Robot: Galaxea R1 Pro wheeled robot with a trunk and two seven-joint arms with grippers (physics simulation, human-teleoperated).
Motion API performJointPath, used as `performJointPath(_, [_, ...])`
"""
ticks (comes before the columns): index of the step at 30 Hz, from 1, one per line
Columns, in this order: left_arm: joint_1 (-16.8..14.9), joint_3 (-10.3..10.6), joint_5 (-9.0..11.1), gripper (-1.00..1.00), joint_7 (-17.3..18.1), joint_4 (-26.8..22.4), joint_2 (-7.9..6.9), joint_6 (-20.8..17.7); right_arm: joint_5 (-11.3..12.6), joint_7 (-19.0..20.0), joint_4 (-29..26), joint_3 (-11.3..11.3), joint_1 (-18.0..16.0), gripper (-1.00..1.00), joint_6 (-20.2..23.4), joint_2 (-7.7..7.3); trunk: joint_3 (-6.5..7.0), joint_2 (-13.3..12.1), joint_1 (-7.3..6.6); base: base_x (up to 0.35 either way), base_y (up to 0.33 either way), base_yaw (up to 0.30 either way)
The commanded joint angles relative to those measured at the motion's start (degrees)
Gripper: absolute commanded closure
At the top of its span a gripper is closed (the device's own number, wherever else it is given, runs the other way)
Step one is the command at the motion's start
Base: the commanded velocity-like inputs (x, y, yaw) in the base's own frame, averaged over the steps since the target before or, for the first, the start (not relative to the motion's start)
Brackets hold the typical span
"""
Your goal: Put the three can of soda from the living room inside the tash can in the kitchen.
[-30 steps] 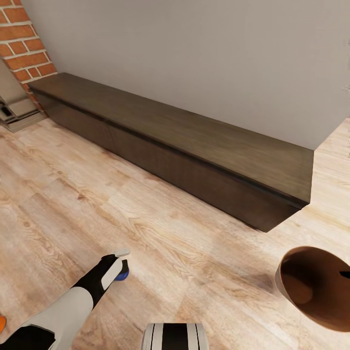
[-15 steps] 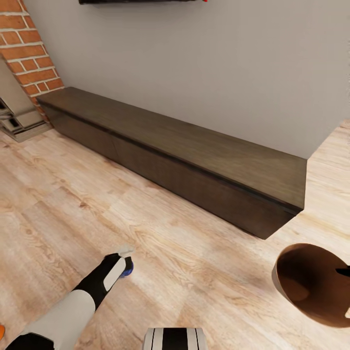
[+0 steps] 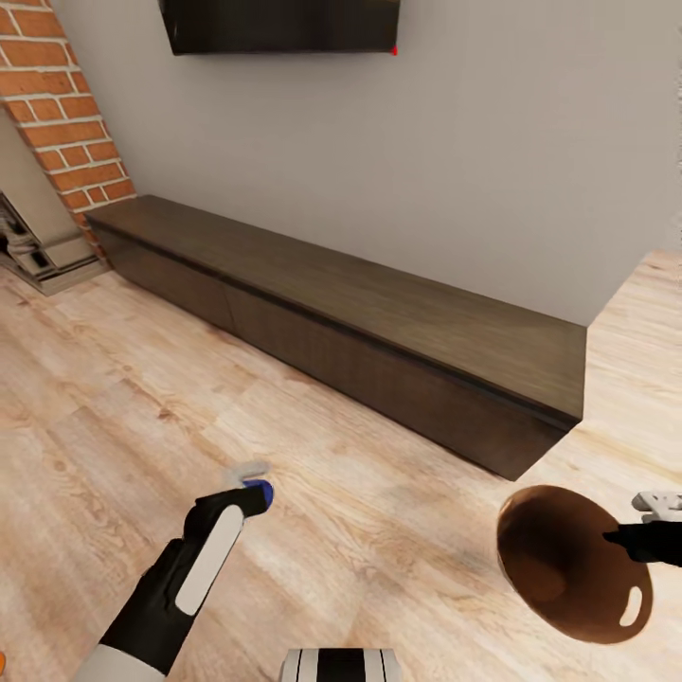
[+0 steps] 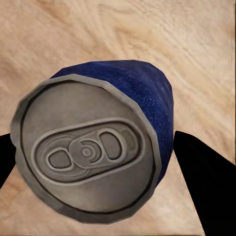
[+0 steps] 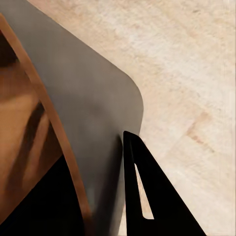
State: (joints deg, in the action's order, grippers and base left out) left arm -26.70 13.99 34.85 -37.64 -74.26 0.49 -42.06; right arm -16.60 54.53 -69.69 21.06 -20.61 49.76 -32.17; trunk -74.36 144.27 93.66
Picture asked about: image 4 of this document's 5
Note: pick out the can of soda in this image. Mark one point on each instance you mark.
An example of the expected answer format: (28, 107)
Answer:
(94, 141)

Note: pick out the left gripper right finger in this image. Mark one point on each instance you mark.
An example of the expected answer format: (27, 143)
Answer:
(211, 180)

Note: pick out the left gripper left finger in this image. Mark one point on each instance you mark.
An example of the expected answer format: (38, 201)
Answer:
(7, 157)

